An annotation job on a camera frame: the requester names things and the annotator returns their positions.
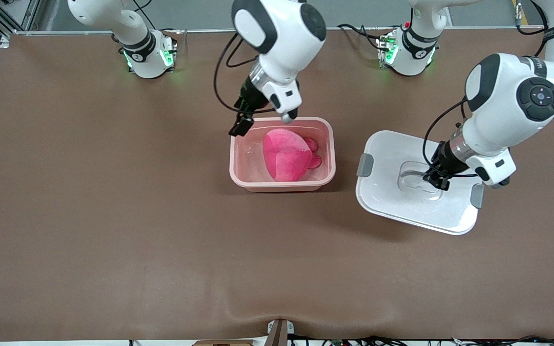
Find white box lid grey clips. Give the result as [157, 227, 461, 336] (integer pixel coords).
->
[355, 130, 485, 236]

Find pink plush toy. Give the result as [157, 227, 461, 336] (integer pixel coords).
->
[263, 128, 323, 183]

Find pink plastic box base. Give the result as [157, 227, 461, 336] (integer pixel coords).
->
[229, 117, 336, 193]

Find brown table mat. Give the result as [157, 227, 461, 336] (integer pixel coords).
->
[0, 28, 554, 342]

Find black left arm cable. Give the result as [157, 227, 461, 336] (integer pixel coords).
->
[422, 0, 549, 179]

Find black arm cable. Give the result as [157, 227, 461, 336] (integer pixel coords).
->
[213, 33, 277, 116]
[422, 0, 549, 179]

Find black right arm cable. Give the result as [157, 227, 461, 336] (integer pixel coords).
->
[213, 33, 277, 116]

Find black base power cables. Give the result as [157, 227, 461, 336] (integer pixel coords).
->
[337, 23, 384, 51]

